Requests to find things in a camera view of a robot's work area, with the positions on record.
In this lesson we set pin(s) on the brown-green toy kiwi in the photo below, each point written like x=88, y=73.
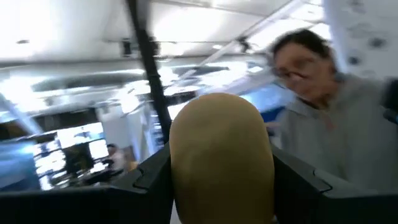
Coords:
x=220, y=161

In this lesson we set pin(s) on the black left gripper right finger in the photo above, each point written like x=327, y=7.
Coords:
x=335, y=208

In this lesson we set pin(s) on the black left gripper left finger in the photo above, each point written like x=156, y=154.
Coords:
x=77, y=208

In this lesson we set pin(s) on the black metal post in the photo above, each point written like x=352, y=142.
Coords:
x=150, y=68

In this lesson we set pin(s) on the person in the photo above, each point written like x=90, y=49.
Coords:
x=342, y=133

